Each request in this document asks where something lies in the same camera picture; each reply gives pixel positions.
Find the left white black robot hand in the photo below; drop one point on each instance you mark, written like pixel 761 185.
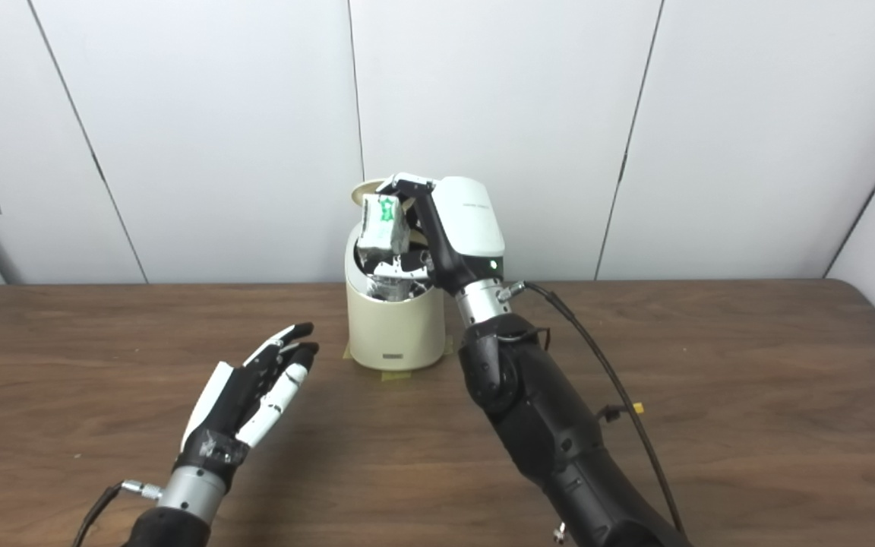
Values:
pixel 236 403

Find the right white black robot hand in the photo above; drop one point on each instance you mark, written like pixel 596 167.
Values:
pixel 468 220

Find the green white milk carton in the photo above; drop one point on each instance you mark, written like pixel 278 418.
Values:
pixel 381 224

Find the cream-colored trash bin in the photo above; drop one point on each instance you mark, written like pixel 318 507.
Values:
pixel 396 330

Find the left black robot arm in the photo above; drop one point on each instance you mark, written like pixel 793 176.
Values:
pixel 179 509

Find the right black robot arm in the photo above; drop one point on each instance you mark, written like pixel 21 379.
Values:
pixel 544 418

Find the wide yellow tape piece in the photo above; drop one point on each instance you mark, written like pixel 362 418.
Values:
pixel 396 375

